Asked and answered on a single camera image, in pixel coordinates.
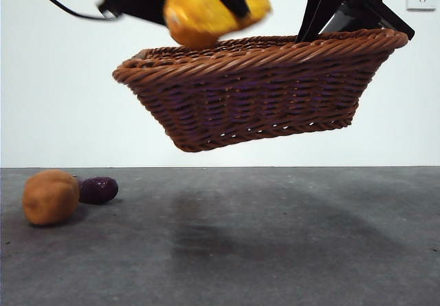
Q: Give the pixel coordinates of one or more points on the brown wicker basket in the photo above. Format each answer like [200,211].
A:
[258,93]

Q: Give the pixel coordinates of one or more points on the purple eggplant with green stem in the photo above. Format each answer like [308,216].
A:
[98,190]

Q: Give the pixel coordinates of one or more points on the yellow corn cob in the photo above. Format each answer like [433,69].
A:
[199,17]

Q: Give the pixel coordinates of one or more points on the brown potato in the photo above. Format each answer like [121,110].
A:
[49,197]

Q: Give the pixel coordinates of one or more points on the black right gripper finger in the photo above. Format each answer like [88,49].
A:
[343,19]
[314,10]

